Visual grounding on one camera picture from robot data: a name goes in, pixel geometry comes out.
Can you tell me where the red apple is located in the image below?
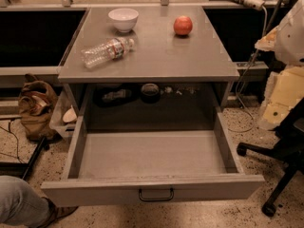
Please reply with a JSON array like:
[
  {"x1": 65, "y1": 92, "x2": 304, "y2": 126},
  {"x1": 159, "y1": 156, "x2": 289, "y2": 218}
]
[{"x1": 173, "y1": 16, "x2": 193, "y2": 36}]

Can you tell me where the black drawer handle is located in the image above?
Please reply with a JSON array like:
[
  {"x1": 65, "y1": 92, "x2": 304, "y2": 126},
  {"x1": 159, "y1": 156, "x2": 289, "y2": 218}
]
[{"x1": 139, "y1": 188, "x2": 175, "y2": 202}]

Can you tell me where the white ceramic bowl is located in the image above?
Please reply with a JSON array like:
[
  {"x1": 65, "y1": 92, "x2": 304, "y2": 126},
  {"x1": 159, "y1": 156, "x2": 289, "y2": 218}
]
[{"x1": 108, "y1": 9, "x2": 139, "y2": 32}]

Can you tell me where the black metal bar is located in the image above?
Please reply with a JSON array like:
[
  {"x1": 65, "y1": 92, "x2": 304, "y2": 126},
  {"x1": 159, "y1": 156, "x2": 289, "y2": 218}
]
[{"x1": 22, "y1": 137, "x2": 49, "y2": 180}]

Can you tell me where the person leg in jeans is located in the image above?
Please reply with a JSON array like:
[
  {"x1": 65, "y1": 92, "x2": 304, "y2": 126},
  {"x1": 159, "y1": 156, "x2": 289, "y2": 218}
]
[{"x1": 0, "y1": 176, "x2": 50, "y2": 228}]

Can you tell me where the brown shoe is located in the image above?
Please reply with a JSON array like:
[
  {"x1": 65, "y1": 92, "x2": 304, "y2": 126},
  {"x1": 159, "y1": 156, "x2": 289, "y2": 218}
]
[{"x1": 37, "y1": 198, "x2": 77, "y2": 228}]

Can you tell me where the grey top drawer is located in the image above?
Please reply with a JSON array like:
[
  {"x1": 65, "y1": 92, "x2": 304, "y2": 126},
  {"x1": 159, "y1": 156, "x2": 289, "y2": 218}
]
[{"x1": 42, "y1": 113, "x2": 264, "y2": 206}]

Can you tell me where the grey cabinet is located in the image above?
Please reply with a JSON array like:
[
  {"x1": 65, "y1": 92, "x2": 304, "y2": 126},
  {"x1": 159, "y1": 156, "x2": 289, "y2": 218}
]
[{"x1": 57, "y1": 5, "x2": 240, "y2": 131}]

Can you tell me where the clear plastic bin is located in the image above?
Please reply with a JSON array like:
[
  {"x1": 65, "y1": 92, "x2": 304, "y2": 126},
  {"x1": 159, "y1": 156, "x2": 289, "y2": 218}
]
[{"x1": 49, "y1": 91, "x2": 77, "y2": 143}]

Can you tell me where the grey hanging cable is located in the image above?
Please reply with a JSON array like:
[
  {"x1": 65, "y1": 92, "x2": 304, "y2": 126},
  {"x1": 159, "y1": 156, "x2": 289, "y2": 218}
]
[{"x1": 227, "y1": 5, "x2": 269, "y2": 134}]

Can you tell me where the clear plastic water bottle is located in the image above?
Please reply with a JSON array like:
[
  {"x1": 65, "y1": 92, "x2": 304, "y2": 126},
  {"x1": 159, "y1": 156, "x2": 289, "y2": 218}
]
[{"x1": 82, "y1": 37, "x2": 135, "y2": 68}]

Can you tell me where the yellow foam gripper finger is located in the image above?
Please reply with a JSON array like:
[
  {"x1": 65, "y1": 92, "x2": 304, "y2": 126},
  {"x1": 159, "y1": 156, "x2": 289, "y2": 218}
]
[
  {"x1": 257, "y1": 66, "x2": 304, "y2": 130},
  {"x1": 255, "y1": 27, "x2": 278, "y2": 51}
]

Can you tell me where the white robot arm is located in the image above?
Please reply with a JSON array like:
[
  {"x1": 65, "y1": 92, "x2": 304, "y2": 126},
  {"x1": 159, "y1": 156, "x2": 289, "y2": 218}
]
[{"x1": 255, "y1": 0, "x2": 304, "y2": 130}]

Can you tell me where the black tape roll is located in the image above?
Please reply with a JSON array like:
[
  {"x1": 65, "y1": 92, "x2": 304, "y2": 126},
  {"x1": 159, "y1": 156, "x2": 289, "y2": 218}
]
[{"x1": 141, "y1": 84, "x2": 161, "y2": 104}]

